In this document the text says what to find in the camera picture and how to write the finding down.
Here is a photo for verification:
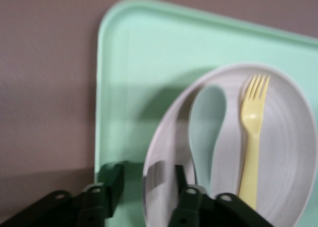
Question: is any yellow plastic fork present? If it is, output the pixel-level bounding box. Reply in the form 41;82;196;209
238;74;271;210

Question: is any pale green plastic spoon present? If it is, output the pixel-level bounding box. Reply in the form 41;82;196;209
187;85;227;197

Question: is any beige round plate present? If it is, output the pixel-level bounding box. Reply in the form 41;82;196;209
142;62;318;227

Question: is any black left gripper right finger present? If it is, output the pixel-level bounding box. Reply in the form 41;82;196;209
168;164;207;227

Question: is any light green rectangular tray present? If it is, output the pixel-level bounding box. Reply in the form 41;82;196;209
93;0;318;227

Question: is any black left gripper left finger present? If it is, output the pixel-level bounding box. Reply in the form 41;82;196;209
72;163;125;227

